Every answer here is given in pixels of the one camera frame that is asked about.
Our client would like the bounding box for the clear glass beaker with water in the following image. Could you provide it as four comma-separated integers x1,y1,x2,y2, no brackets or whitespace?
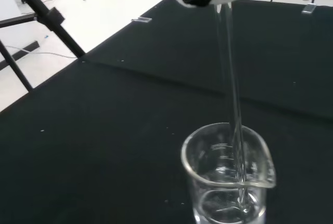
181,122,277,224

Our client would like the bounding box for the clear cloth clip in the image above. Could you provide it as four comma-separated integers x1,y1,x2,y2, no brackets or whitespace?
131,16,153,24
301,3,317,16

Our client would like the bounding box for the black tripod with clamp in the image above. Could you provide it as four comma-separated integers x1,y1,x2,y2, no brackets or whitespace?
0,0,86,92

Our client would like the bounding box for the black bench cloth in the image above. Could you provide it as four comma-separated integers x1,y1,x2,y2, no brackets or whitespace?
0,0,333,224

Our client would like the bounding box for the grey floor cable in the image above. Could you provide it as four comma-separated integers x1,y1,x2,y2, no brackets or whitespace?
4,45,79,59

